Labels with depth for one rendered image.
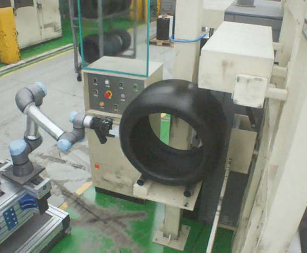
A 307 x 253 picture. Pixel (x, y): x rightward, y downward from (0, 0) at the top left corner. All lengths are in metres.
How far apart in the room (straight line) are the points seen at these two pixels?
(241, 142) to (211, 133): 0.37
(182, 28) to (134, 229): 1.74
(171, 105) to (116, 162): 1.34
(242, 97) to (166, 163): 1.03
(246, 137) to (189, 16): 0.75
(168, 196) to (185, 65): 0.77
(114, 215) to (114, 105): 1.01
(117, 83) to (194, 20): 0.93
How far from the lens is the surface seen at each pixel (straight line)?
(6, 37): 7.09
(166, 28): 8.00
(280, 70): 1.13
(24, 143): 2.16
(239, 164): 1.89
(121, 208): 2.87
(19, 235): 2.55
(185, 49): 1.71
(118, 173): 2.74
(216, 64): 1.05
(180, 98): 1.44
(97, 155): 2.73
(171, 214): 2.40
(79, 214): 2.87
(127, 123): 1.56
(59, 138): 1.82
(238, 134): 1.78
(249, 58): 1.03
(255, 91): 0.97
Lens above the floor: 2.05
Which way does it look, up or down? 30 degrees down
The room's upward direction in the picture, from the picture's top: 2 degrees clockwise
